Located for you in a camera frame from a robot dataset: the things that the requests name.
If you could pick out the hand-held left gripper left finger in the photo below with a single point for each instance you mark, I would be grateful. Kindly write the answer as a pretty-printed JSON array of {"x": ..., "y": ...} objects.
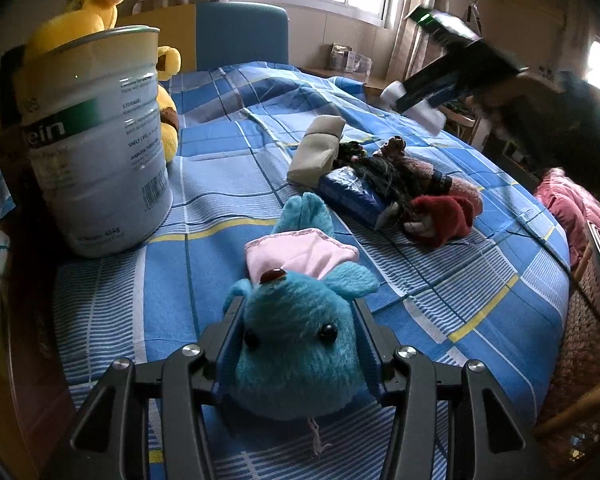
[{"x": 230, "y": 331}]

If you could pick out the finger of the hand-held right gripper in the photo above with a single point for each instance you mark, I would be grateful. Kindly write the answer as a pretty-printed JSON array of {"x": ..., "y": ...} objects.
[
  {"x": 405, "y": 91},
  {"x": 432, "y": 112}
]

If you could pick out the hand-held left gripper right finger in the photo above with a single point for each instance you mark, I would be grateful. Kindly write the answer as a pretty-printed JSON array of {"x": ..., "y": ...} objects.
[{"x": 367, "y": 345}]

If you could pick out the brown plush toy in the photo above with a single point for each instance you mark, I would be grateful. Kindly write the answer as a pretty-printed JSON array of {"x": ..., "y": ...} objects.
[{"x": 420, "y": 167}]

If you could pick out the blue plush bird toy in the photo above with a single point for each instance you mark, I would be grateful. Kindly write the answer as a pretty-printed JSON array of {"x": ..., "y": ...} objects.
[{"x": 290, "y": 340}]

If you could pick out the beige bandage roll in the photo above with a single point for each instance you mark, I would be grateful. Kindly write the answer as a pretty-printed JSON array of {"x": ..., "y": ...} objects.
[{"x": 312, "y": 157}]

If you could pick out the white metal tin can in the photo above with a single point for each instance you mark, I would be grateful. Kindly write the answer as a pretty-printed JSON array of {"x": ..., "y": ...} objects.
[{"x": 90, "y": 160}]

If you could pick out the clear plastic container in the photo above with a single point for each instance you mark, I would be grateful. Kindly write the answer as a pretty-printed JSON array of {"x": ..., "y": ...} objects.
[
  {"x": 362, "y": 62},
  {"x": 341, "y": 56}
]

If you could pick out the brown doll with red boots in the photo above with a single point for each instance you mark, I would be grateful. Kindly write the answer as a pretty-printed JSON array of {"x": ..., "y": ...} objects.
[{"x": 380, "y": 175}]

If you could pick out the pink plush toy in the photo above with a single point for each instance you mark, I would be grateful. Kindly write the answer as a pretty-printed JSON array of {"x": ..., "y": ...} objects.
[{"x": 467, "y": 192}]

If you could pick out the blue plaid bed sheet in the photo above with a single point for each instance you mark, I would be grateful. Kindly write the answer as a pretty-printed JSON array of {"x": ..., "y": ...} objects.
[{"x": 430, "y": 270}]

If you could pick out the red plush toy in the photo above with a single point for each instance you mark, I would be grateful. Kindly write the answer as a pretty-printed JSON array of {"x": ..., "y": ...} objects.
[{"x": 440, "y": 215}]

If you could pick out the blue tissue packet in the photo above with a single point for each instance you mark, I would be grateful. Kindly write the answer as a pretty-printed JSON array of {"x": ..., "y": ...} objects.
[{"x": 347, "y": 190}]

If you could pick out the pink cloth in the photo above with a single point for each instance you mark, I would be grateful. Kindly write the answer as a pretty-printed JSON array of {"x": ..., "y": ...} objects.
[{"x": 575, "y": 205}]

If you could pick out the blue and yellow headboard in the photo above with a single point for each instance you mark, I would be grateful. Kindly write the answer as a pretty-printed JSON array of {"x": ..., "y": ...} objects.
[{"x": 240, "y": 35}]

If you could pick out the wicker basket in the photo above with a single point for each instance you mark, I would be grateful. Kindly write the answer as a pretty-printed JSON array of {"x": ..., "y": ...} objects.
[{"x": 580, "y": 360}]

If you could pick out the yellow giraffe plush toy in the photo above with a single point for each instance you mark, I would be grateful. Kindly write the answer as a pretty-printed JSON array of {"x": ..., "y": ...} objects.
[{"x": 75, "y": 25}]

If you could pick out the dark wooden bed frame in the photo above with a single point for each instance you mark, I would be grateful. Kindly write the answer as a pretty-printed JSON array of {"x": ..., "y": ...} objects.
[{"x": 35, "y": 310}]

